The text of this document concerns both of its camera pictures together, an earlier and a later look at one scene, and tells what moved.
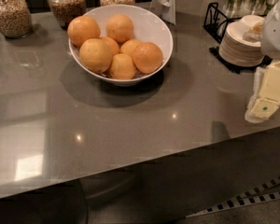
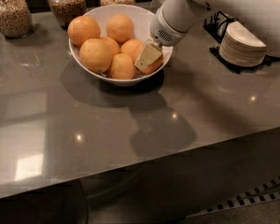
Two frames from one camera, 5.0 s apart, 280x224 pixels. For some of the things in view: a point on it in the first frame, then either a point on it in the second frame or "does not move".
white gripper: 276,32 → 164,29
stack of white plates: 241,42 does not move
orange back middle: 119,27 does not move
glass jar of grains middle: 66,3 does not move
